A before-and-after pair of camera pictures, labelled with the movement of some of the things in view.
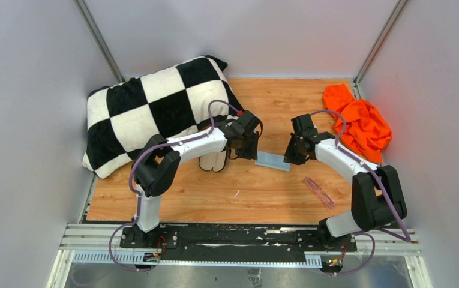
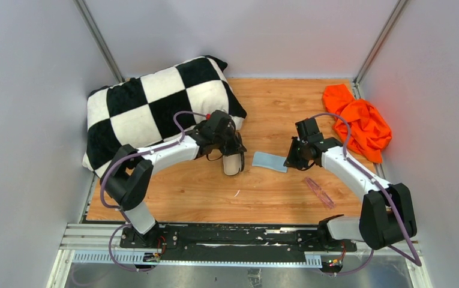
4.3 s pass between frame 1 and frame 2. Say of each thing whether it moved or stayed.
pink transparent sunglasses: stayed
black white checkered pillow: stayed
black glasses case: moved
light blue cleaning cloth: stayed
